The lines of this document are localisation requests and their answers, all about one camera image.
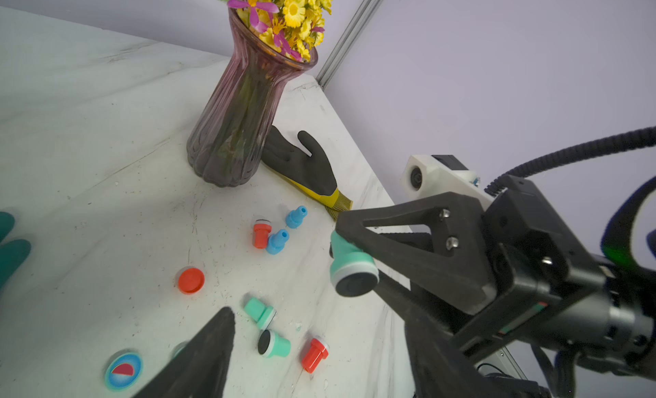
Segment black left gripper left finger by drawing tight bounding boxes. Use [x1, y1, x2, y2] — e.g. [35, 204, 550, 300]
[136, 307, 236, 397]

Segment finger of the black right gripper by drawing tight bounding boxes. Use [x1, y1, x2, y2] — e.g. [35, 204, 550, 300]
[336, 192, 497, 315]
[382, 232, 433, 252]

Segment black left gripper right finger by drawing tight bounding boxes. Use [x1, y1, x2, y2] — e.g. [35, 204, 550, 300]
[374, 271, 511, 397]

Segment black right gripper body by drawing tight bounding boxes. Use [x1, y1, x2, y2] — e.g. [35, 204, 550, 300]
[411, 176, 607, 358]

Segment green stamp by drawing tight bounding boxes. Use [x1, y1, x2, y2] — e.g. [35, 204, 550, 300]
[330, 231, 379, 297]
[244, 296, 277, 331]
[257, 330, 291, 358]

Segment blue stamp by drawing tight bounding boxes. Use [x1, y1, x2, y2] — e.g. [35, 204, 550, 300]
[266, 229, 290, 255]
[285, 206, 308, 229]

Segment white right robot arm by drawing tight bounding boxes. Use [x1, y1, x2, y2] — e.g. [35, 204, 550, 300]
[330, 127, 655, 397]

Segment red cap upper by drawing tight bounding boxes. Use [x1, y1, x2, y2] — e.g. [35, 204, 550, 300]
[176, 267, 205, 295]

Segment red stamp lower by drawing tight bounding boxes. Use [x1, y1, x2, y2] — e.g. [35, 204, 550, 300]
[301, 336, 330, 374]

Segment red stamp near vase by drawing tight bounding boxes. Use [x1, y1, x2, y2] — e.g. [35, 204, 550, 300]
[253, 218, 273, 249]

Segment black yellow work glove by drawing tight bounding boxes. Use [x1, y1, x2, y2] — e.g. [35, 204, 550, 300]
[261, 126, 353, 220]

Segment dark glass flower vase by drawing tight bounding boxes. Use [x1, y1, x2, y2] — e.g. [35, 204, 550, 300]
[186, 10, 319, 188]

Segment green grey work glove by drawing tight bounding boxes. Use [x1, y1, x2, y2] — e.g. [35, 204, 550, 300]
[0, 212, 32, 288]

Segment yellow artificial flower bouquet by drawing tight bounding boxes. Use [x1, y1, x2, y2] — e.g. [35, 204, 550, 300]
[218, 0, 333, 63]

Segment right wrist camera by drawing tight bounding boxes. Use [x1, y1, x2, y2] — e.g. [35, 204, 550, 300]
[400, 155, 493, 210]

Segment blue ring stamp cap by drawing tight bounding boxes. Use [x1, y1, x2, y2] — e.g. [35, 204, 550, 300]
[104, 350, 144, 391]

